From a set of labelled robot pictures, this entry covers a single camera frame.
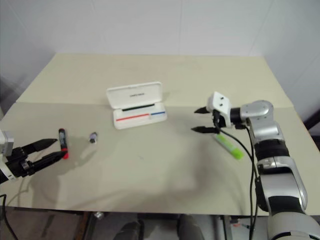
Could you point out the green highlighter pen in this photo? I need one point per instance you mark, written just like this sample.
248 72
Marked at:
230 147

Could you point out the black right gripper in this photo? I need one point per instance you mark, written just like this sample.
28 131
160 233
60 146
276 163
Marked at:
217 120

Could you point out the beige table cover sheet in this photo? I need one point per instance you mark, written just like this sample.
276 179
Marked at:
150 72
140 170

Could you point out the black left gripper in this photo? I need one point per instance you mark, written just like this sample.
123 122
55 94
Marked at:
18 163

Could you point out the small silver metal fitting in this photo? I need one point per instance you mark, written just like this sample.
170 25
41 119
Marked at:
98 215

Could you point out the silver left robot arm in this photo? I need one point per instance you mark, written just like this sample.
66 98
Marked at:
3 175

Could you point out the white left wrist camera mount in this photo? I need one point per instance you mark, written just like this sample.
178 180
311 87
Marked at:
6 143

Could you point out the grey metal table frame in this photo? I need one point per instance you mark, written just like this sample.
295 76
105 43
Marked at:
223 228

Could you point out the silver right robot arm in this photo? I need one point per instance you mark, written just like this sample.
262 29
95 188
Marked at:
265 130

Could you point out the white pencil case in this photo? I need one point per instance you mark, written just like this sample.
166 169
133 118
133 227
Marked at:
135 96

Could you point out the black marker with red cap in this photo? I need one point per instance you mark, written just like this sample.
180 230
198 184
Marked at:
63 140

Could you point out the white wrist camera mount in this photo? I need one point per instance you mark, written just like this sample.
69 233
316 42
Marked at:
221 102
6 143

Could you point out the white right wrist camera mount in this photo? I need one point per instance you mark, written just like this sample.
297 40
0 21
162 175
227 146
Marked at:
221 102

